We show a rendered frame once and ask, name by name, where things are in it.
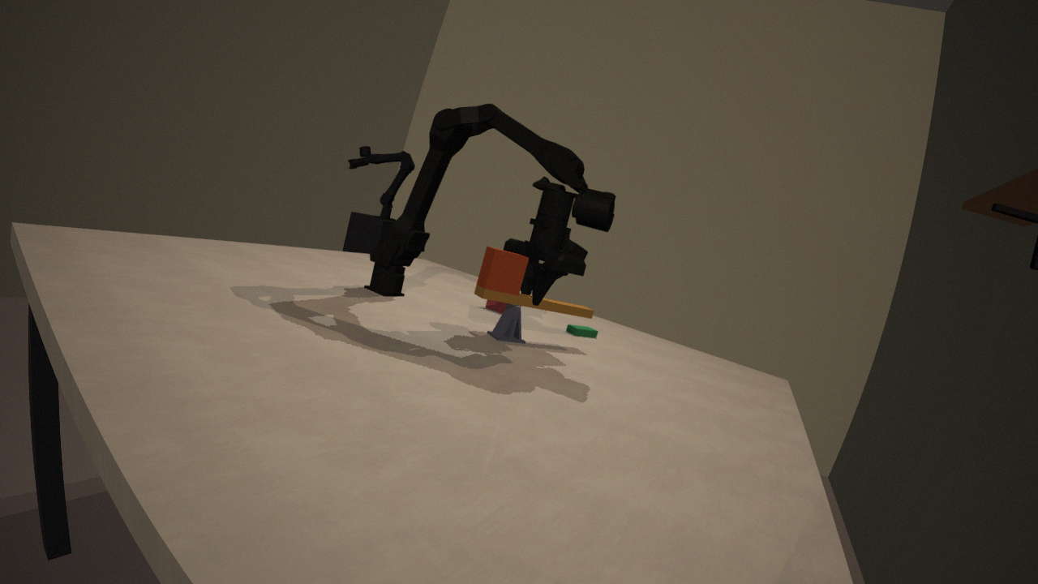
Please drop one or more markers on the orange bar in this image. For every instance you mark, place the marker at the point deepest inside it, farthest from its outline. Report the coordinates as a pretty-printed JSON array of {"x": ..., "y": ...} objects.
[{"x": 500, "y": 280}]

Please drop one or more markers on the green flat bar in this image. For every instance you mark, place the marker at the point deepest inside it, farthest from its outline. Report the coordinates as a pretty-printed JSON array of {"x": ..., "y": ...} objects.
[{"x": 582, "y": 331}]

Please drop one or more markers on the red rectangular block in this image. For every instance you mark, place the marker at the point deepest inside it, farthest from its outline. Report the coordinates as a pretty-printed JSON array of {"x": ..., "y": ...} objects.
[{"x": 496, "y": 306}]

